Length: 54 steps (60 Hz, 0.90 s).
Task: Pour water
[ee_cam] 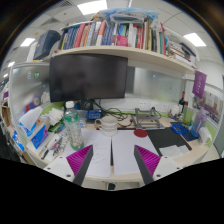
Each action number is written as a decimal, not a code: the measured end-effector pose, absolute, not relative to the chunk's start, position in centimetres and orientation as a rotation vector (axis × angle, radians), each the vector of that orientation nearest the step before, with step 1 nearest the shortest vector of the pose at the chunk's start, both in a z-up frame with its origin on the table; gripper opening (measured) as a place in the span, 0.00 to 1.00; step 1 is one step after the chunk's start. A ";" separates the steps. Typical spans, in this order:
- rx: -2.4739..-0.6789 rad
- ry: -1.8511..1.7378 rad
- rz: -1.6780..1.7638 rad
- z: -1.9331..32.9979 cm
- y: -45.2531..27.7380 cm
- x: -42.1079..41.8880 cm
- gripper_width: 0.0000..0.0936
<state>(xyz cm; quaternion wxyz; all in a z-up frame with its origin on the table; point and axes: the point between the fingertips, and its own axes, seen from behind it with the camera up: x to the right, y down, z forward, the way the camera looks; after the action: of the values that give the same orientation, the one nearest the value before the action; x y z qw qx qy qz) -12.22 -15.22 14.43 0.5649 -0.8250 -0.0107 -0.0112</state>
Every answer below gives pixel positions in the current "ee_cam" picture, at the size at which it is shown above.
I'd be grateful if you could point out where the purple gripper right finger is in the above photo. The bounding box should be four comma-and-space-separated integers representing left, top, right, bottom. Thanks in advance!
134, 145, 160, 185

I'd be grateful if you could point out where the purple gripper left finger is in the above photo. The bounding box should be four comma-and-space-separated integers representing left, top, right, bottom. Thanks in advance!
66, 145, 93, 186

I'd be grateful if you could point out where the clear green water bottle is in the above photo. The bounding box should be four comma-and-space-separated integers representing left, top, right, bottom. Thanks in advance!
64, 101, 84, 150

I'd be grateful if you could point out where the white paper sheet left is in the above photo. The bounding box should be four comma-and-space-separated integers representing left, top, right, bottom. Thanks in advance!
61, 128, 112, 178

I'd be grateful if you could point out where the white paper sheet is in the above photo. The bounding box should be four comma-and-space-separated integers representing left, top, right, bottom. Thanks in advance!
61, 128, 112, 178
112, 130, 157, 175

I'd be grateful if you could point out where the white paper sheet right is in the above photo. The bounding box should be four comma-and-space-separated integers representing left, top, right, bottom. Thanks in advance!
112, 130, 157, 175

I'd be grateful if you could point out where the black desk mat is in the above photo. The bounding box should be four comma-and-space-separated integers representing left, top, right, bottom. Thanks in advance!
147, 127, 192, 155

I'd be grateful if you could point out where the white paper note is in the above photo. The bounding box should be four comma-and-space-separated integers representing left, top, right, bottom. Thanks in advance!
160, 145, 189, 158

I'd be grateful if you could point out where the red round coaster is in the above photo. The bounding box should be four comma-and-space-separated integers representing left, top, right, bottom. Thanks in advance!
134, 129, 148, 138

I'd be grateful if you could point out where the grey metal laptop stand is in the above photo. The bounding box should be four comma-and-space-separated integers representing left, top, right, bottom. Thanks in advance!
135, 107, 164, 130

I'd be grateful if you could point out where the white ceramic mug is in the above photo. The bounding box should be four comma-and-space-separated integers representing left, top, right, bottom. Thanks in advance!
94, 116, 118, 137

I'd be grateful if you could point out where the blue small box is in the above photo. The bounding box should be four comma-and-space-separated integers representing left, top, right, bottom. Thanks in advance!
87, 110, 102, 121

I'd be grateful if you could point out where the blue tissue box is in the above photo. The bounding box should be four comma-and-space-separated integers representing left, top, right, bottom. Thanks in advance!
19, 106, 49, 148

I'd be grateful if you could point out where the purple drinking bottle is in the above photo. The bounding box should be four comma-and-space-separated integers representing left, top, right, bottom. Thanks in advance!
191, 108, 207, 138

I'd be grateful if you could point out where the dark wine bottle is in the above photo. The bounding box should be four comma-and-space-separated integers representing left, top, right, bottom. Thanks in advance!
178, 91, 185, 121

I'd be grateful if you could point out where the black computer monitor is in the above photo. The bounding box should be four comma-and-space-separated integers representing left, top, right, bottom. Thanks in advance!
49, 54, 128, 102

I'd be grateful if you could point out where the purple hanging banner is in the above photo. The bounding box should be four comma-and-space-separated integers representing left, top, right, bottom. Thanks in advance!
192, 71, 207, 98

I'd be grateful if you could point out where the white wooden bookshelf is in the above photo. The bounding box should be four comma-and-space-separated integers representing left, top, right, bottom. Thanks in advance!
52, 45, 195, 74

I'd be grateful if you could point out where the row of books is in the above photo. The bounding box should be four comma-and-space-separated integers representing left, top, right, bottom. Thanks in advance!
59, 18, 167, 55

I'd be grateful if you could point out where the dark blue box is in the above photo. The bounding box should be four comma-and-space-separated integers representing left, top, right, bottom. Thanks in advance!
33, 30, 61, 60

